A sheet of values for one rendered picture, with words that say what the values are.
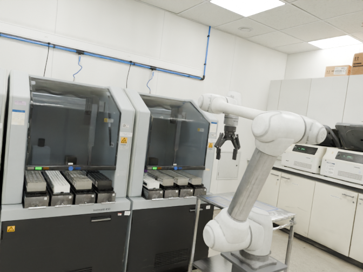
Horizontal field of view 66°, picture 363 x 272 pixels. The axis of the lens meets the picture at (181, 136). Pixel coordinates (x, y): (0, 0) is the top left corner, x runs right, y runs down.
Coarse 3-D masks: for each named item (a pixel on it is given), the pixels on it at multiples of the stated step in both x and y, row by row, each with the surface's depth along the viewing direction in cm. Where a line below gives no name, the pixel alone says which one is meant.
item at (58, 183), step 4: (48, 176) 212; (52, 176) 212; (56, 176) 213; (60, 176) 215; (48, 180) 211; (52, 180) 202; (56, 180) 203; (60, 180) 204; (64, 180) 205; (52, 184) 195; (56, 184) 193; (60, 184) 194; (64, 184) 196; (68, 184) 197; (52, 188) 194; (56, 188) 189; (60, 188) 190; (64, 188) 192; (68, 188) 193; (56, 192) 189; (64, 192) 192; (68, 192) 193
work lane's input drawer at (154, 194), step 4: (144, 188) 231; (148, 188) 228; (156, 188) 230; (160, 188) 232; (144, 192) 229; (148, 192) 224; (152, 192) 226; (156, 192) 227; (160, 192) 230; (148, 196) 224; (152, 196) 226; (156, 196) 228; (160, 196) 230; (152, 200) 221
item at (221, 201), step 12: (228, 192) 245; (216, 204) 205; (228, 204) 208; (264, 204) 220; (276, 216) 192; (288, 216) 196; (276, 228) 181; (192, 240) 223; (288, 240) 204; (192, 252) 223; (288, 252) 204; (192, 264) 224; (204, 264) 223; (216, 264) 225; (228, 264) 228; (288, 264) 205
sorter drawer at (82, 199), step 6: (66, 180) 225; (72, 192) 201; (78, 192) 196; (84, 192) 198; (90, 192) 199; (78, 198) 194; (84, 198) 196; (90, 198) 199; (78, 204) 195; (84, 204) 193; (90, 204) 195
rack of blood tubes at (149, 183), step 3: (144, 177) 246; (147, 177) 247; (144, 180) 234; (147, 180) 235; (150, 180) 237; (153, 180) 237; (144, 183) 245; (147, 183) 229; (150, 183) 228; (153, 183) 229; (156, 183) 231; (147, 186) 229; (150, 186) 228; (153, 186) 230; (156, 186) 231
